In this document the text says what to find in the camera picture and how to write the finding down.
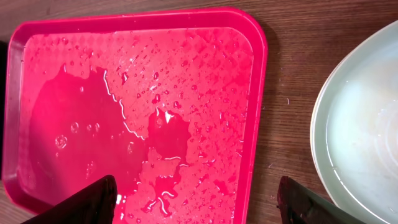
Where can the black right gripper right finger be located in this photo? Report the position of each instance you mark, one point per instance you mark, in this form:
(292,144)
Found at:
(299,205)

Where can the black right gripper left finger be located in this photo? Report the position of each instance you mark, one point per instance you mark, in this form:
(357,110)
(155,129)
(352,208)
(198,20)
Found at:
(91,205)

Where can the light blue plate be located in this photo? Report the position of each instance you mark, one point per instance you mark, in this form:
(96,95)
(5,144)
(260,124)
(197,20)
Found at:
(353,131)

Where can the red tray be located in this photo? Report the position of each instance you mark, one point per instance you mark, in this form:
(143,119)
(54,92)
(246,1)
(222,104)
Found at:
(166,103)

